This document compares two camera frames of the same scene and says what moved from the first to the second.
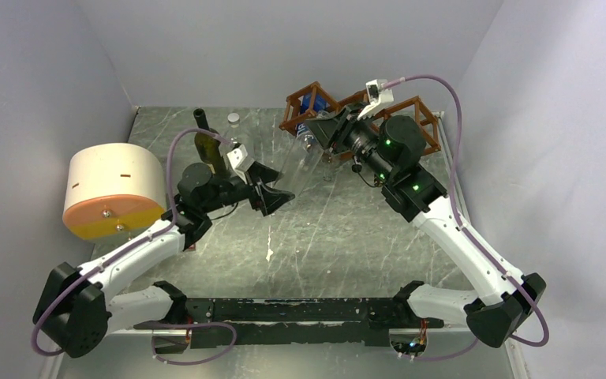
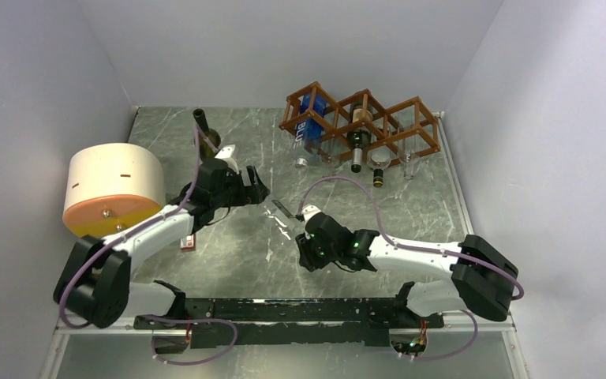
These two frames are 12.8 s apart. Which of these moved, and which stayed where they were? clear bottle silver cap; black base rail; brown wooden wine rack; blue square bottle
Moved: clear bottle silver cap
Stayed: brown wooden wine rack; blue square bottle; black base rail
